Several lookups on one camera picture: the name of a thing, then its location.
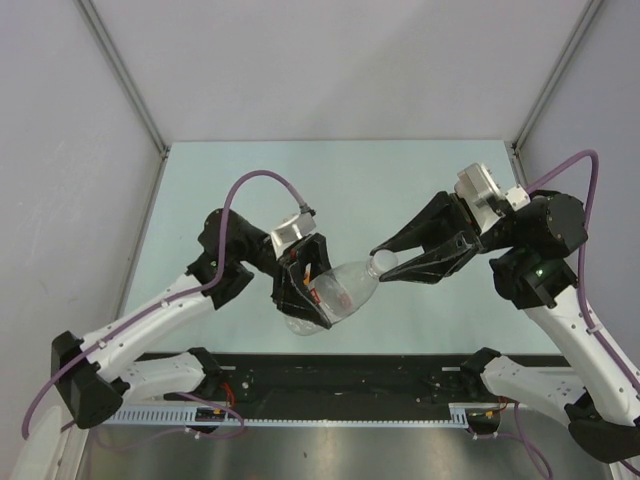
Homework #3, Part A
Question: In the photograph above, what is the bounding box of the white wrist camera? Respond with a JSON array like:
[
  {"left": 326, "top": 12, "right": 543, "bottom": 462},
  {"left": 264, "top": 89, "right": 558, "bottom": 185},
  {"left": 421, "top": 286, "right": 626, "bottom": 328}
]
[
  {"left": 270, "top": 206, "right": 316, "bottom": 258},
  {"left": 454, "top": 163, "right": 530, "bottom": 234}
]

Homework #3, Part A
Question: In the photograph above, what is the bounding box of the clear water bottle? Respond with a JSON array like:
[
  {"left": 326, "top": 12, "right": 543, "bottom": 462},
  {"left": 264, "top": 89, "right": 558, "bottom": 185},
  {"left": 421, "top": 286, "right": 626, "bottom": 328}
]
[{"left": 308, "top": 257, "right": 380, "bottom": 325}]

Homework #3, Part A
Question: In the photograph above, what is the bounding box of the right aluminium frame post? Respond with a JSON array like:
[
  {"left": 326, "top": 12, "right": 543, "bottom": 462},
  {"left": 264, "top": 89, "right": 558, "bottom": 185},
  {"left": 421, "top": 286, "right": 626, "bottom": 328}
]
[{"left": 512, "top": 0, "right": 609, "bottom": 151}]

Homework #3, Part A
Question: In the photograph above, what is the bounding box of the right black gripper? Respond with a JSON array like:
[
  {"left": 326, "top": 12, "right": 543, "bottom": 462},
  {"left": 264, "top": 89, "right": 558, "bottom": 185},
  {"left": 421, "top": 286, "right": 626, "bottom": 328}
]
[{"left": 370, "top": 192, "right": 520, "bottom": 286}]

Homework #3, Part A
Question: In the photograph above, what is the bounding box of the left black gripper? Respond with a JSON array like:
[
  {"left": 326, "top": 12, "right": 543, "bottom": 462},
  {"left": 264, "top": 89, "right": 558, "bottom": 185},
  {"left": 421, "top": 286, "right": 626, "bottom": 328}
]
[{"left": 237, "top": 226, "right": 346, "bottom": 326}]

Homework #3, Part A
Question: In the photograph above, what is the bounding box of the left aluminium frame post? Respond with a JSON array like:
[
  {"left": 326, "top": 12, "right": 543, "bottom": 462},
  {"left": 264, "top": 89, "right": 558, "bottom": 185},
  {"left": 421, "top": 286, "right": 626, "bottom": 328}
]
[{"left": 74, "top": 0, "right": 169, "bottom": 156}]

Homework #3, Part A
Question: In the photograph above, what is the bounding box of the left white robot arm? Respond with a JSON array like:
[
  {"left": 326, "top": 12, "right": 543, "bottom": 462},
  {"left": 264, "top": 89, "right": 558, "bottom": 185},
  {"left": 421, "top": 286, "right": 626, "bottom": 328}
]
[{"left": 11, "top": 205, "right": 329, "bottom": 479}]

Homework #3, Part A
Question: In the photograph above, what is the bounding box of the white slotted cable duct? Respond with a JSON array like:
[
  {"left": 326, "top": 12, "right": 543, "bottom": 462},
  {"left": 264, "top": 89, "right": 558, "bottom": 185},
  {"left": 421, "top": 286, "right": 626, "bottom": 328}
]
[{"left": 105, "top": 402, "right": 493, "bottom": 428}]

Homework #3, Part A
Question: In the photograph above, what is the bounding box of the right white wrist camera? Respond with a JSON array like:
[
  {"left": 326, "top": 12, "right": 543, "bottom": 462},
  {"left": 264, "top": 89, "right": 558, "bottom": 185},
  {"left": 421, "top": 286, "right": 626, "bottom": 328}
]
[{"left": 454, "top": 163, "right": 530, "bottom": 234}]

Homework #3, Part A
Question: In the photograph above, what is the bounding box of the aluminium frame post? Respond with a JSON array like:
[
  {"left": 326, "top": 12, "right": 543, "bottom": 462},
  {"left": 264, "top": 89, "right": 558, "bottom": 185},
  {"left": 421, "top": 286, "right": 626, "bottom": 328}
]
[
  {"left": 74, "top": 0, "right": 169, "bottom": 156},
  {"left": 512, "top": 0, "right": 609, "bottom": 151}
]

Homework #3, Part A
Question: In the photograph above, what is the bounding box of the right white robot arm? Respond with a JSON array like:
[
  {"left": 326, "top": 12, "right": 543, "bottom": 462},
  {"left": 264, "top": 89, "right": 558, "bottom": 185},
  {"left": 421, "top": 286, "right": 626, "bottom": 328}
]
[{"left": 383, "top": 187, "right": 639, "bottom": 464}]

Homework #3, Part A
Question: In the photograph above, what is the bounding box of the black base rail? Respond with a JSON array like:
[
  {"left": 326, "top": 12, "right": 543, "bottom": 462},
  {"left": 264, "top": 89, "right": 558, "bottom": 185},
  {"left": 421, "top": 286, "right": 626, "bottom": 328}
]
[{"left": 164, "top": 352, "right": 571, "bottom": 421}]

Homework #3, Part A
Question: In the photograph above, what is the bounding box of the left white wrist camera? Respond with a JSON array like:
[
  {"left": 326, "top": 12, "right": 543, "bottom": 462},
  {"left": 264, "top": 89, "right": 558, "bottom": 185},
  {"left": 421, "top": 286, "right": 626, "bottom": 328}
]
[{"left": 270, "top": 206, "right": 316, "bottom": 258}]

